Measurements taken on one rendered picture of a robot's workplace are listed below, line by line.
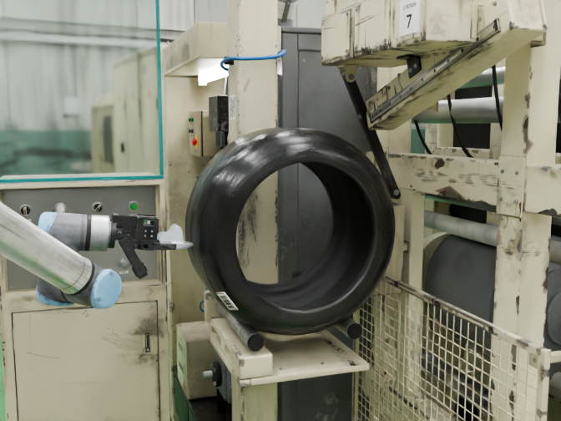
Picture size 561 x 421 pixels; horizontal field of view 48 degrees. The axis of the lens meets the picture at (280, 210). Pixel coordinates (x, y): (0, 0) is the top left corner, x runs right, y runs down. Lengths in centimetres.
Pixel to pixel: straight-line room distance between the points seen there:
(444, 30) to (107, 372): 158
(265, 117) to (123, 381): 106
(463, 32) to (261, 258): 92
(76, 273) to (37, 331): 87
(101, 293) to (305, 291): 71
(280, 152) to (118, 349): 105
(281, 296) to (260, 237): 20
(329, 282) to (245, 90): 64
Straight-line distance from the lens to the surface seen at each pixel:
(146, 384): 236
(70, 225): 157
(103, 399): 236
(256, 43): 194
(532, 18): 149
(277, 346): 189
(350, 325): 172
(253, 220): 195
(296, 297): 191
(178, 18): 1115
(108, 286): 147
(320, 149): 160
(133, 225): 160
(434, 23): 147
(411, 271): 214
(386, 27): 161
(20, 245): 133
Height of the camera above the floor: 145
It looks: 8 degrees down
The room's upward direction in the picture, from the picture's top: straight up
